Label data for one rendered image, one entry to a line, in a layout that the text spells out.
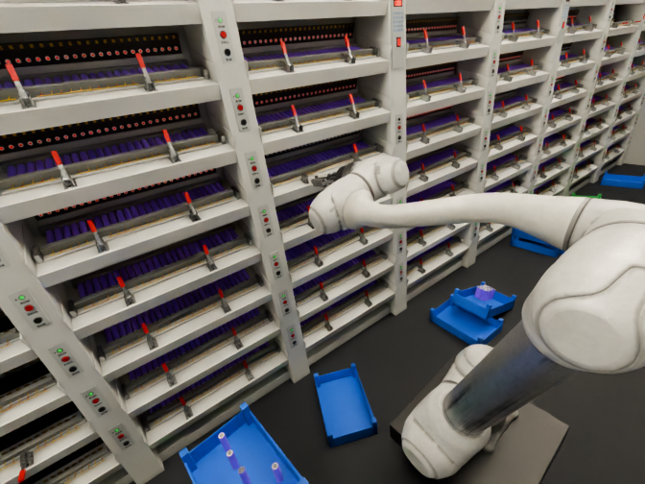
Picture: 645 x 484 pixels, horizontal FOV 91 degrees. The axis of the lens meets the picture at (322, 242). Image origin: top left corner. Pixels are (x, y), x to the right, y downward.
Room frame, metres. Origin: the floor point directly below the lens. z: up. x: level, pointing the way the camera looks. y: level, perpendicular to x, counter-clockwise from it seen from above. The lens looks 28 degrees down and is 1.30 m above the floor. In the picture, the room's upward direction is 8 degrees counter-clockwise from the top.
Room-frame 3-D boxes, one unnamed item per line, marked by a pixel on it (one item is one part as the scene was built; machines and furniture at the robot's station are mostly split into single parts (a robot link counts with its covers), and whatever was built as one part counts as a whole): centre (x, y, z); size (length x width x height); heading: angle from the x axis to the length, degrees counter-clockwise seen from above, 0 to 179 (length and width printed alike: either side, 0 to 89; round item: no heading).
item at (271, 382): (1.36, -0.04, 0.03); 2.19 x 0.16 x 0.05; 121
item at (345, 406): (0.89, 0.01, 0.04); 0.30 x 0.20 x 0.08; 8
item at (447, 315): (1.27, -0.70, 0.04); 0.30 x 0.20 x 0.08; 31
